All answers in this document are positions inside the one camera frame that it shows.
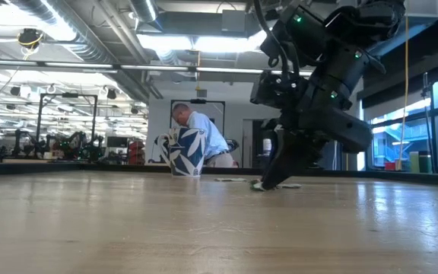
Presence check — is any silver overhead rig bar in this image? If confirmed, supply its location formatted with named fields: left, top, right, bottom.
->
left=0, top=58, right=313, bottom=78

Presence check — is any black cabinet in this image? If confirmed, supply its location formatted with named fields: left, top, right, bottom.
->
left=252, top=118, right=277, bottom=169

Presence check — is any dark green bottle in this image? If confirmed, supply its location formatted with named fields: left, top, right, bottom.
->
left=418, top=150, right=433, bottom=174

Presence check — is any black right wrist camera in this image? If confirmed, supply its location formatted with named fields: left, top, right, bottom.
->
left=249, top=69, right=309, bottom=107

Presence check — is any red storage rack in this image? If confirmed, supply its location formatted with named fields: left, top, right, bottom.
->
left=127, top=139, right=146, bottom=165

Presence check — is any black metal station frame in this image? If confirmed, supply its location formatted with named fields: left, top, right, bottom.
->
left=36, top=92, right=99, bottom=161
left=170, top=99, right=227, bottom=161

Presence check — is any light green cup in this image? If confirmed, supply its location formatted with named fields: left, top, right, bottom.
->
left=408, top=151, right=421, bottom=173

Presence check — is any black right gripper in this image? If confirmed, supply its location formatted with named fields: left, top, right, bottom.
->
left=260, top=49, right=374, bottom=190

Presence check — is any black overhead camera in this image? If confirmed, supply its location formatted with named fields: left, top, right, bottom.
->
left=16, top=27, right=45, bottom=49

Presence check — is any blue white leaf mug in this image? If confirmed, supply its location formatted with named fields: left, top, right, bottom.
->
left=157, top=126, right=208, bottom=178

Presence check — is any person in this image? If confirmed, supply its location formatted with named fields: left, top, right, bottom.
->
left=171, top=102, right=236, bottom=169

